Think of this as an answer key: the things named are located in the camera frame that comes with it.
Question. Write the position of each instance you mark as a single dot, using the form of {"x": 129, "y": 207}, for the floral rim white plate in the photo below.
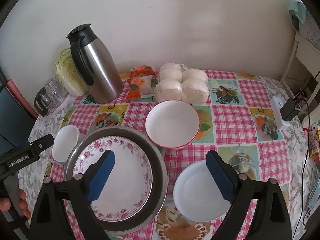
{"x": 129, "y": 185}

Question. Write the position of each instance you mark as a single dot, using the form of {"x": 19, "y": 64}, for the light blue shallow bowl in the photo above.
{"x": 196, "y": 195}

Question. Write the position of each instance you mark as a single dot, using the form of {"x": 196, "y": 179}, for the black power adapter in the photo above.
{"x": 292, "y": 108}

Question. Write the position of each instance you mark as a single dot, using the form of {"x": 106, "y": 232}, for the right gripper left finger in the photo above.
{"x": 50, "y": 220}

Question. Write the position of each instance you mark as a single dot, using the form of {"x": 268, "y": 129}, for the white wooden shelf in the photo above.
{"x": 303, "y": 62}

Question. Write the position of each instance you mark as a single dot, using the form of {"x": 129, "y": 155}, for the strawberry pattern white bowl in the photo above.
{"x": 172, "y": 124}

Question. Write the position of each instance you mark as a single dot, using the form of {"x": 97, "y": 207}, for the colourful candy roll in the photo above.
{"x": 314, "y": 144}

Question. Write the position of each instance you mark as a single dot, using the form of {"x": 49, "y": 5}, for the bag of white buns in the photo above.
{"x": 178, "y": 82}

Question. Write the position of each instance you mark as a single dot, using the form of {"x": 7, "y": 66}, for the small white bowl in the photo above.
{"x": 65, "y": 140}

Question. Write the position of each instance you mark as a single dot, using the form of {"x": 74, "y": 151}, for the person's left hand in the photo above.
{"x": 5, "y": 204}

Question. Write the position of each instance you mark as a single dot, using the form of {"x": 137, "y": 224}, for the napa cabbage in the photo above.
{"x": 67, "y": 74}

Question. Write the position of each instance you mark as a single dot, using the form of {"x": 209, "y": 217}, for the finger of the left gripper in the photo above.
{"x": 42, "y": 143}

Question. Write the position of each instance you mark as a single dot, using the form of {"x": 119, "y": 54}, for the stainless steel thermos jug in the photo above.
{"x": 94, "y": 64}

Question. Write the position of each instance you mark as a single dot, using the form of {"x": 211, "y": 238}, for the orange patterned snack bag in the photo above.
{"x": 140, "y": 82}

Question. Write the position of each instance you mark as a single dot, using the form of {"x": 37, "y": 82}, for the large steel basin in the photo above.
{"x": 159, "y": 178}

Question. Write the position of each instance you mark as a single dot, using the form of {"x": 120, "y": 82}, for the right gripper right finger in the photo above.
{"x": 271, "y": 217}

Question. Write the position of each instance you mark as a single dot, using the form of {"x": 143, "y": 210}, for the pink checkered fruit tablecloth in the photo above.
{"x": 236, "y": 120}

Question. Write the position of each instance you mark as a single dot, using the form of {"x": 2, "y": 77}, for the clear drinking glass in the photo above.
{"x": 56, "y": 91}

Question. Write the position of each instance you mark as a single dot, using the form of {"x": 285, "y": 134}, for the smartphone with lit screen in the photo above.
{"x": 314, "y": 188}

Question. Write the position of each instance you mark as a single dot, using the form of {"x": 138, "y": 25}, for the glass jar dark lid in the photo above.
{"x": 43, "y": 102}

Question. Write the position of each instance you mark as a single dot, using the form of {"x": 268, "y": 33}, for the white power strip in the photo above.
{"x": 276, "y": 104}

